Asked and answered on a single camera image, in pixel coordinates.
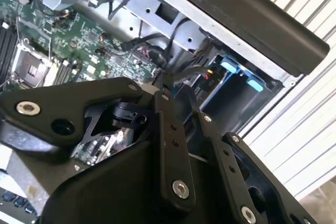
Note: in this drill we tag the hard disk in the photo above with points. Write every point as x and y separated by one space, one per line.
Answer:
228 67

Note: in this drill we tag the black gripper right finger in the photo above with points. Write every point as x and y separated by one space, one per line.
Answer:
262 182

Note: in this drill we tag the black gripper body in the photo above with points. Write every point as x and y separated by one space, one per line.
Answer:
110 195

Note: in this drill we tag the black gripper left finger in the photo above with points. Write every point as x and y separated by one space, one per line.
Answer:
78 95

